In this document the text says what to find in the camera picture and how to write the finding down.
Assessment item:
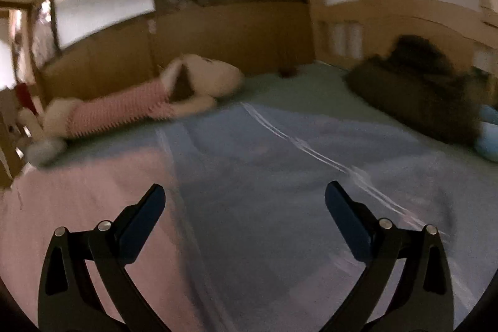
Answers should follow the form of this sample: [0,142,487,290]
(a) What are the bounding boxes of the light blue pillow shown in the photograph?
[474,105,498,163]

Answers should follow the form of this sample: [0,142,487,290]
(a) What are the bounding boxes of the wooden bed headboard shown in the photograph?
[1,88,26,188]

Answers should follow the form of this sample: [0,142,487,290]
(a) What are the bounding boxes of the black clothes pile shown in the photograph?
[344,35,481,147]

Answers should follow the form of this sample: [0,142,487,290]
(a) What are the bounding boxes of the blue plaid bed sheet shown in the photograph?
[49,65,497,331]

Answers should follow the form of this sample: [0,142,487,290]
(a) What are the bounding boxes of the long striped plush dog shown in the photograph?
[17,54,244,143]

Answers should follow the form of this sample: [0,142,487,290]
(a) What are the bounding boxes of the pink hooded winter coat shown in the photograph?
[1,147,202,331]

